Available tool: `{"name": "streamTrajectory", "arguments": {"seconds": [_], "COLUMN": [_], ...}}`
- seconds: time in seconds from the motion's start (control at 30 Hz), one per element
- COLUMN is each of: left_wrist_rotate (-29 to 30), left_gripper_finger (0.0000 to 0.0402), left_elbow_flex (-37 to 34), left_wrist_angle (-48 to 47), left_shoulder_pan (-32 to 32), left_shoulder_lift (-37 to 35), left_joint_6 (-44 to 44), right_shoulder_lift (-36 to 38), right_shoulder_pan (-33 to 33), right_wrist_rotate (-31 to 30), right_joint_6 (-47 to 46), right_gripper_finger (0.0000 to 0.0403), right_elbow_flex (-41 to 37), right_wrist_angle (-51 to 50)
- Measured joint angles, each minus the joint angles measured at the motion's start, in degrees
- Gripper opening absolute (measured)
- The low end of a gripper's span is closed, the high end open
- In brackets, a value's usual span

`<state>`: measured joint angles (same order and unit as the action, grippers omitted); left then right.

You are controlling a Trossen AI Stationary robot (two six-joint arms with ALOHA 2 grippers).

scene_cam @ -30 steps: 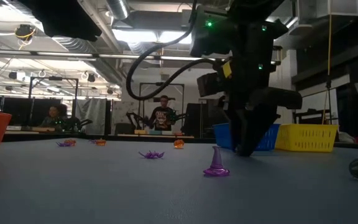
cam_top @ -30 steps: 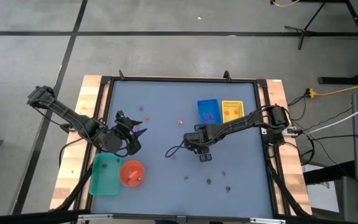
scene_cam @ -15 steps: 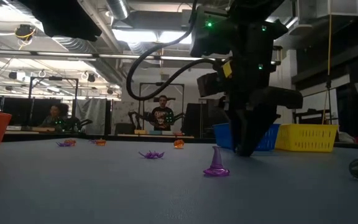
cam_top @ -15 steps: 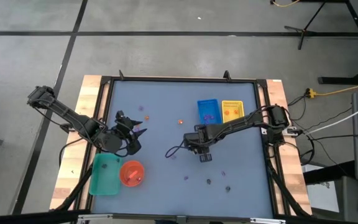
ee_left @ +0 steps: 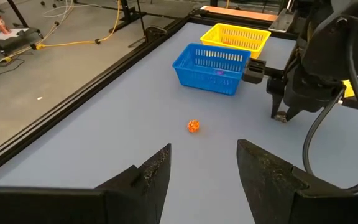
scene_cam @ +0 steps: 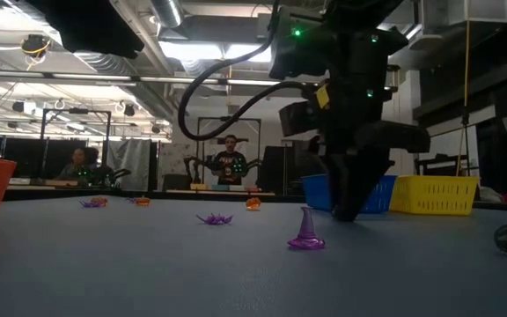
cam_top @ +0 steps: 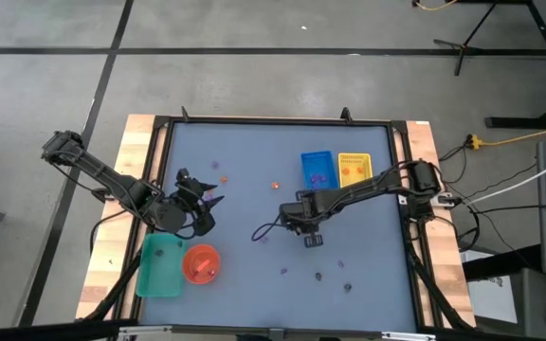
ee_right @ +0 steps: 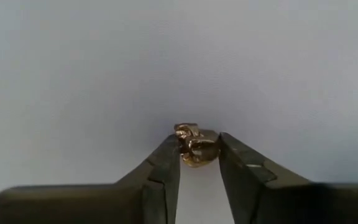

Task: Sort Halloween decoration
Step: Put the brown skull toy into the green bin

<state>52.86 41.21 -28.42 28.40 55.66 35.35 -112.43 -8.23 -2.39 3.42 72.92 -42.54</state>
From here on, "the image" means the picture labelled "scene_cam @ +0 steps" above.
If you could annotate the black metal gantry frame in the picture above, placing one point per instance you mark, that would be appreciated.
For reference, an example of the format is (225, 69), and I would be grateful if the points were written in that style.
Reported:
(244, 119)
(77, 111)

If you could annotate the black stand pole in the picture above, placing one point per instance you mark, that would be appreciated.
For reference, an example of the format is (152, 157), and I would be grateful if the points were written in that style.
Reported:
(465, 132)

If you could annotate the white wall board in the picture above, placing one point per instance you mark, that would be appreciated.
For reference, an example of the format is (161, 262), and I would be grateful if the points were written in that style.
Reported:
(443, 152)

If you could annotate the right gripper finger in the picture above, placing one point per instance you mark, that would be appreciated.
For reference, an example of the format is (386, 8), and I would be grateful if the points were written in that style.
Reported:
(339, 176)
(365, 180)

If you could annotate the person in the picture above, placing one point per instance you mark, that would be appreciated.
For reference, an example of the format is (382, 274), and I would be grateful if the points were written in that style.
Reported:
(230, 167)
(77, 163)

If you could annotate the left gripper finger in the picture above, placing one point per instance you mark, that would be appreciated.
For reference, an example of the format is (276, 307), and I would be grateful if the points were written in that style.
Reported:
(104, 43)

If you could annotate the small teal background bin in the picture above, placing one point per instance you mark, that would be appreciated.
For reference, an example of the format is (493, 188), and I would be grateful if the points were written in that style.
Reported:
(220, 187)

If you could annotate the blue plastic basket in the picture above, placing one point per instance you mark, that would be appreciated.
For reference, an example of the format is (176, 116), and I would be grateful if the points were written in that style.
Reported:
(315, 193)

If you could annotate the yellow plastic basket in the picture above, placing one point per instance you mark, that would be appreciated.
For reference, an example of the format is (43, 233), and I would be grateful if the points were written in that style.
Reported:
(434, 196)

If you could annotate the grey ceiling box unit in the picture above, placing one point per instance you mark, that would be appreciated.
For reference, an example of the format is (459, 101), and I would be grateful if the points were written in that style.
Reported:
(262, 31)

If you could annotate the grey wall vent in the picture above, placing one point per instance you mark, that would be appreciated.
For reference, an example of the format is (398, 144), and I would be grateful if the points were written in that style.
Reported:
(233, 109)

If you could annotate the silver round air duct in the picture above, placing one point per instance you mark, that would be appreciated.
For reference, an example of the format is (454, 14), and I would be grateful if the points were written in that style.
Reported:
(167, 11)

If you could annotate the background work table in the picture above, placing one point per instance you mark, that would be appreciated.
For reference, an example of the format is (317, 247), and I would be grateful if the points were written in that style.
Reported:
(218, 192)
(38, 190)

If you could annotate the grey hanging curtain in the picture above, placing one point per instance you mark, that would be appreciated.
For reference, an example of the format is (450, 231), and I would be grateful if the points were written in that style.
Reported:
(132, 163)

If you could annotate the long ceiling light strip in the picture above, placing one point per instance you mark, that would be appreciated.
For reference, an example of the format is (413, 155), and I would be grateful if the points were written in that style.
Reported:
(156, 79)

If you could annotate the blue-grey table mat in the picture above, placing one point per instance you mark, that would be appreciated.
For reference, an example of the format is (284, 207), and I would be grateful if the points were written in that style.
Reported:
(148, 273)

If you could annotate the white bag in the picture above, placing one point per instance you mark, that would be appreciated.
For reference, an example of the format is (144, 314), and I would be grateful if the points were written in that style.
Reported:
(491, 194)

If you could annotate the black background robot arm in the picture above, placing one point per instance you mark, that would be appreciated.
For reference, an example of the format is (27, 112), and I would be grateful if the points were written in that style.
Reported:
(108, 174)
(196, 165)
(249, 166)

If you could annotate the black partition panels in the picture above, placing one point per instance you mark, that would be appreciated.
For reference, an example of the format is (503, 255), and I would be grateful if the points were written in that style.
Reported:
(24, 154)

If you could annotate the small yellow background bin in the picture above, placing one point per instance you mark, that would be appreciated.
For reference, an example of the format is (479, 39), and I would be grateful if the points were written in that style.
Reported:
(199, 186)

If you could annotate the black equipment cabinet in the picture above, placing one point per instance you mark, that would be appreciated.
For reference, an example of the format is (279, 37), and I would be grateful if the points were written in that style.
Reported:
(280, 171)

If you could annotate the large purple witch hat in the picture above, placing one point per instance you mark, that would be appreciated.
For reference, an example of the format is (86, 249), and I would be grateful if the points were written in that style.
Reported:
(306, 233)

